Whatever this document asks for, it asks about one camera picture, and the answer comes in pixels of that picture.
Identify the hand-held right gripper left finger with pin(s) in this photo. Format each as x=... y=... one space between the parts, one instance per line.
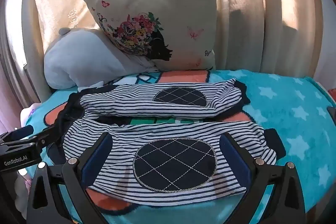
x=96 y=162

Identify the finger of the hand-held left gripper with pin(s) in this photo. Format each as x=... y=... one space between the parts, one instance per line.
x=23 y=132
x=46 y=136

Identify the dark grey object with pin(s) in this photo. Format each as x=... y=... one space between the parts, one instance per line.
x=332 y=113

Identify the turquoise cartoon star blanket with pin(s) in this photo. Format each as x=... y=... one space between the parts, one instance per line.
x=288 y=113

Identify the beige star pattern curtain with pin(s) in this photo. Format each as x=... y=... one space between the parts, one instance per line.
x=249 y=3

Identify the beige floral print pillow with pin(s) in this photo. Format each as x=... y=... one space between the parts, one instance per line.
x=157 y=3

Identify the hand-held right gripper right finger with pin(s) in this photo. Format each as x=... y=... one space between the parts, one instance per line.
x=236 y=161

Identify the striped pants with navy patches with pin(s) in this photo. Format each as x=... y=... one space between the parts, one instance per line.
x=168 y=132

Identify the grey plush toy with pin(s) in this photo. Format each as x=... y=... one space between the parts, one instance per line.
x=78 y=61

